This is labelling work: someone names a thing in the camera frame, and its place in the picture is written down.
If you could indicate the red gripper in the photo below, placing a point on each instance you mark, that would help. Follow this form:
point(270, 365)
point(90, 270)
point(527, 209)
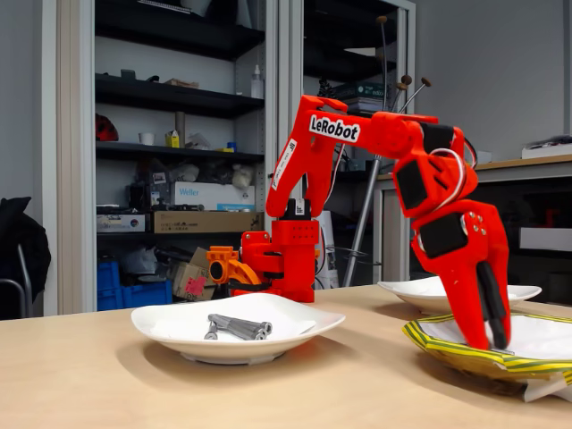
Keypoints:
point(465, 259)

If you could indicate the short bolt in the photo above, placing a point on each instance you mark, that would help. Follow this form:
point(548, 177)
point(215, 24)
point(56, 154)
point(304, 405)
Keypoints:
point(507, 353)

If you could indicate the red robot arm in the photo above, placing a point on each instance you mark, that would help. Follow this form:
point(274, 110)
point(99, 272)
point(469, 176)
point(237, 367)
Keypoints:
point(393, 134)

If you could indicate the white square plate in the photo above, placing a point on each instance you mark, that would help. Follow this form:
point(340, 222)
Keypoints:
point(395, 286)
point(232, 350)

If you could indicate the small red object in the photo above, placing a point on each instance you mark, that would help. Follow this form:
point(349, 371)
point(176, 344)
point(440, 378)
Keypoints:
point(551, 219)

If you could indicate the yellow black striped paper plate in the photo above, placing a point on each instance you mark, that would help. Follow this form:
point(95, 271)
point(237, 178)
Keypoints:
point(451, 350)

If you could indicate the small white box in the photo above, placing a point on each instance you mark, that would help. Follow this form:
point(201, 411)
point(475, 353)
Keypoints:
point(485, 157)

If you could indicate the grey workbench wooden top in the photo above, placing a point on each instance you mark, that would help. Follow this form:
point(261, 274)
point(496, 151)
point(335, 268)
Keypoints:
point(536, 172)

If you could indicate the white tray with parts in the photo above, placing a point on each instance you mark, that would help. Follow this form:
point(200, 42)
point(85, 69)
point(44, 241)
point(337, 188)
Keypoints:
point(545, 153)

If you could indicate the stack of books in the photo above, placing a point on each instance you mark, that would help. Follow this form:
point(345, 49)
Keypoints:
point(364, 96)

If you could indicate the black flexible tripod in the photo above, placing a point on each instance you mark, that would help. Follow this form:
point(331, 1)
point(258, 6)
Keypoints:
point(325, 87)

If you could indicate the white soft lump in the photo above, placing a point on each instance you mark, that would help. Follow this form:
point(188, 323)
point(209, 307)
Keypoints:
point(242, 176)

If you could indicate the orange table clamp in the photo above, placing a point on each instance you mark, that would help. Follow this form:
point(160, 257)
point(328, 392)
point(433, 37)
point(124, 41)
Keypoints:
point(223, 259)

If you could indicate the small blue box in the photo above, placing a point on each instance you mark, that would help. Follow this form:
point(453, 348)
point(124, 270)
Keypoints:
point(231, 147)

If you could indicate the white Weller box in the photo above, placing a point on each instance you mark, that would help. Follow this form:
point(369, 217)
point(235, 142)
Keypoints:
point(210, 194)

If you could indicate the white plastic bottle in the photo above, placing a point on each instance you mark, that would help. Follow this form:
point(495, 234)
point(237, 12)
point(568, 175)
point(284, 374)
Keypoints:
point(257, 87)

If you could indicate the long brown carton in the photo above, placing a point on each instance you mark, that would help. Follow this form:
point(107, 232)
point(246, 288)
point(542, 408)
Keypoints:
point(196, 222)

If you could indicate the grey open storage cabinet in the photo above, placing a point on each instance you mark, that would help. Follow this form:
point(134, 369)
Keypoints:
point(71, 134)
point(290, 44)

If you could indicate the cardboard box pink sticker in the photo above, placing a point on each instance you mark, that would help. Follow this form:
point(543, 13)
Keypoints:
point(185, 277)

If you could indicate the crumpled clear plastic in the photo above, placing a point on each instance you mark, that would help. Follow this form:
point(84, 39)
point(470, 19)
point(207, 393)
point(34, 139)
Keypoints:
point(199, 141)

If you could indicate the black hand tool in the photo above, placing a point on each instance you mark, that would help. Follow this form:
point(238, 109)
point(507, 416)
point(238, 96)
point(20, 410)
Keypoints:
point(179, 207)

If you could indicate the white plastic bag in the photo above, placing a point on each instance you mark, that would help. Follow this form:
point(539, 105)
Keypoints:
point(185, 173)

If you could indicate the small yellow carton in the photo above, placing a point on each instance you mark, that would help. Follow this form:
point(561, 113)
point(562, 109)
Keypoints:
point(172, 140)

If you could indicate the brown cardboard tube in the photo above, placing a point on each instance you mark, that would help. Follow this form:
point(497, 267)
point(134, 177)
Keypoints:
point(180, 120)

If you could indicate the low blue plastic crate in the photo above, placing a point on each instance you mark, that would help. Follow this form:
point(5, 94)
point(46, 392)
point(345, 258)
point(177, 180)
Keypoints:
point(147, 295)

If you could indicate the flat wooden piece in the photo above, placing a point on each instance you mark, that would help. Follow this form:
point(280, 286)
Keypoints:
point(181, 83)

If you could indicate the white paper cup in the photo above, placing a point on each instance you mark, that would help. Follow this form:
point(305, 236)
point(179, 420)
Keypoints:
point(146, 139)

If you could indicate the white printed flat box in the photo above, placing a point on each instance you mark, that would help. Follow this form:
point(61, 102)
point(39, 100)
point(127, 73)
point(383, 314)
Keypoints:
point(120, 223)

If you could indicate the tall blue plastic crate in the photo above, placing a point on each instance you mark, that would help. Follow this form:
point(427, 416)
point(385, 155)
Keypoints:
point(108, 281)

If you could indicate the red black helmet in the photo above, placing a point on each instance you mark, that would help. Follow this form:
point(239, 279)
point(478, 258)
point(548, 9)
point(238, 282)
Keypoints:
point(107, 129)

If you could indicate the dark grey small object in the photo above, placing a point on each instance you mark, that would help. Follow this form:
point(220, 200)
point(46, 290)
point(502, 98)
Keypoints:
point(128, 75)

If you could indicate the black jacket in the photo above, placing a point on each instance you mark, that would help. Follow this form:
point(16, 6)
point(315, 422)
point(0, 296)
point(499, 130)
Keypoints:
point(22, 241)

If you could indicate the metal frame chair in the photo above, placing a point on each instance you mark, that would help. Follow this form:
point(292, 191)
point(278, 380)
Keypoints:
point(23, 268)

